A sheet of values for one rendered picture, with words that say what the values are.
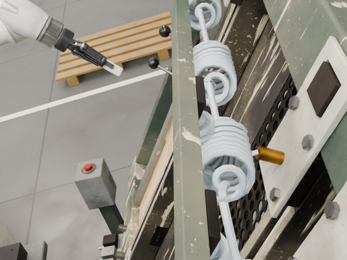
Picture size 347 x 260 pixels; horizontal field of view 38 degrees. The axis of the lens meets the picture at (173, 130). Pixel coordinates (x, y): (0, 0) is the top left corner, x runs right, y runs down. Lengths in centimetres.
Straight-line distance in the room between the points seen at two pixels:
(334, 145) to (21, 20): 130
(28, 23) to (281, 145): 119
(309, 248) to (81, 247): 279
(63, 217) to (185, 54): 298
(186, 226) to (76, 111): 414
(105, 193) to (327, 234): 177
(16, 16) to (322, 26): 120
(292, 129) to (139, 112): 357
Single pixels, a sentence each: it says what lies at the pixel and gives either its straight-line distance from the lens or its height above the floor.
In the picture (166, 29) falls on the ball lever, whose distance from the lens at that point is 162.
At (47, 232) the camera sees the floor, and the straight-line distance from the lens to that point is 346.
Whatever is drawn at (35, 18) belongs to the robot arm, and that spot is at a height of 167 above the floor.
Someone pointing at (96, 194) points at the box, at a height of 83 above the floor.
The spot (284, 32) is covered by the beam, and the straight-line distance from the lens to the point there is 74.
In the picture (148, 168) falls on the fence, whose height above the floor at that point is 106.
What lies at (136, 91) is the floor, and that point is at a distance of 443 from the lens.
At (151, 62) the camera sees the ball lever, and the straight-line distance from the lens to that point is 167.
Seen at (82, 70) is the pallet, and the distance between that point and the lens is 485.
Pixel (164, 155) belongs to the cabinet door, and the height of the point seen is 115.
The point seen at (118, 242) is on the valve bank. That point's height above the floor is 74.
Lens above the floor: 222
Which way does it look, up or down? 36 degrees down
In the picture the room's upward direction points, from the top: 19 degrees counter-clockwise
